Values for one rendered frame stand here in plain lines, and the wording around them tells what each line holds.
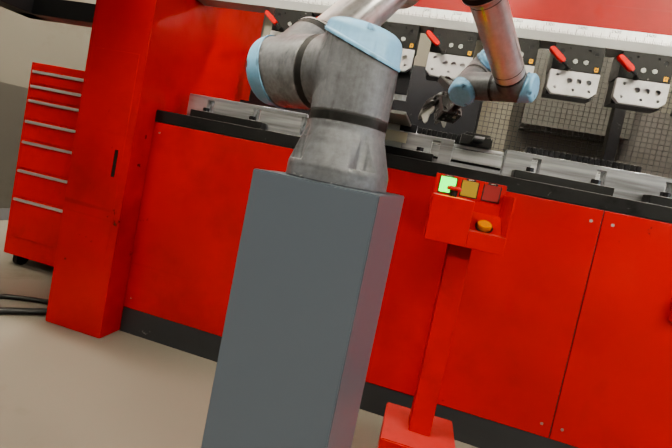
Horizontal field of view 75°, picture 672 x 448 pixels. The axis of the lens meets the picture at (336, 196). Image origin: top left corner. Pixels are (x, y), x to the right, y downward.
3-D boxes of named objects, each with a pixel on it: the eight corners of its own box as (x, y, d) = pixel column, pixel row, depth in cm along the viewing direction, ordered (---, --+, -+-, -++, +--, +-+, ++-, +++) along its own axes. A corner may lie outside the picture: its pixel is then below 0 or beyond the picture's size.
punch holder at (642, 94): (611, 101, 140) (624, 49, 138) (602, 106, 148) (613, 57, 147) (664, 109, 136) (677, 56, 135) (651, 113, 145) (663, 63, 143)
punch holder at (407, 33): (368, 65, 157) (378, 19, 156) (372, 71, 165) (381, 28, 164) (410, 71, 154) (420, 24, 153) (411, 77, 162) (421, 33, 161)
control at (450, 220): (423, 238, 114) (438, 170, 113) (423, 231, 130) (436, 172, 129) (502, 256, 111) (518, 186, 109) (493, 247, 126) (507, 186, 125)
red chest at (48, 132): (-1, 264, 215) (30, 61, 208) (81, 249, 264) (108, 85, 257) (83, 290, 204) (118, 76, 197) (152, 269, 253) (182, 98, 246)
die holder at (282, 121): (185, 116, 176) (190, 93, 175) (194, 118, 182) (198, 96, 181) (302, 138, 165) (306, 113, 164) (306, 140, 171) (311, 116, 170)
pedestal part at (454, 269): (407, 430, 122) (449, 241, 118) (408, 419, 127) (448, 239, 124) (429, 437, 120) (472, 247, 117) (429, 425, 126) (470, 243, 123)
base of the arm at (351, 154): (371, 193, 55) (387, 115, 55) (267, 170, 60) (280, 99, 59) (394, 193, 70) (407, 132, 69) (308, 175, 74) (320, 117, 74)
